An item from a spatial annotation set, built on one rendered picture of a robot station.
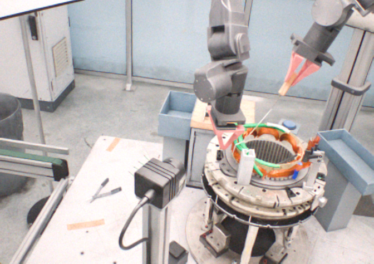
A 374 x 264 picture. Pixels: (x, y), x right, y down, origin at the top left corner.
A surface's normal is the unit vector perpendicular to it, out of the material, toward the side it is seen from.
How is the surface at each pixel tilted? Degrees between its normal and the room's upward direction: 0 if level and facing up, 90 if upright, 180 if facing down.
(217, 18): 76
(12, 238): 0
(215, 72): 68
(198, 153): 90
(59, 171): 90
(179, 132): 90
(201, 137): 90
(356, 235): 0
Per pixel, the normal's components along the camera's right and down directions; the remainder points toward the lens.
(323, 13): -0.53, 0.20
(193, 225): 0.07, -0.83
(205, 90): -0.70, 0.35
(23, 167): -0.14, 0.54
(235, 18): 0.64, 0.08
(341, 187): -0.96, 0.10
